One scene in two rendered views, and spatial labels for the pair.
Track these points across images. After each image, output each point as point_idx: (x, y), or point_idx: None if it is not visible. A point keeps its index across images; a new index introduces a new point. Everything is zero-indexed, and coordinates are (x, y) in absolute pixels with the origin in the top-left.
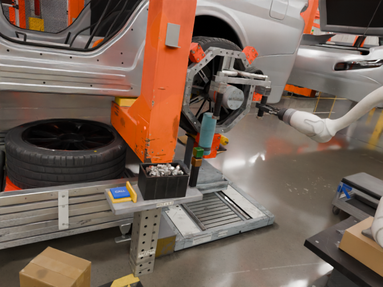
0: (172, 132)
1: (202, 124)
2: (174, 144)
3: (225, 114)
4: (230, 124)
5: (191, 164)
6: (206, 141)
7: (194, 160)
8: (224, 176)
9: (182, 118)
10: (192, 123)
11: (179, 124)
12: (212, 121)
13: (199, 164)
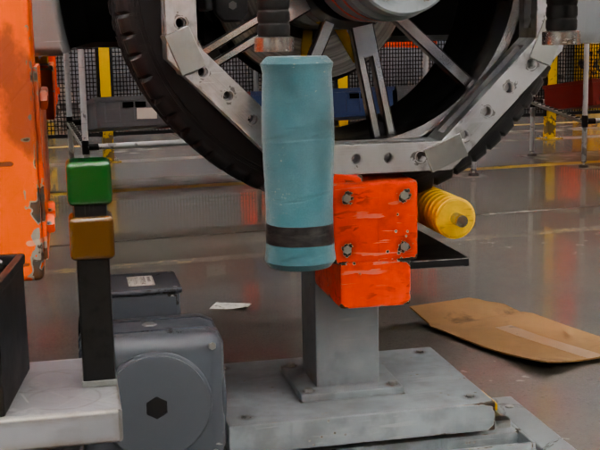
0: (1, 116)
1: (262, 112)
2: (28, 177)
3: (456, 92)
4: (462, 126)
5: (326, 362)
6: (289, 195)
7: (69, 226)
8: (558, 439)
9: (202, 114)
10: (240, 129)
11: (196, 147)
12: (296, 83)
13: (97, 245)
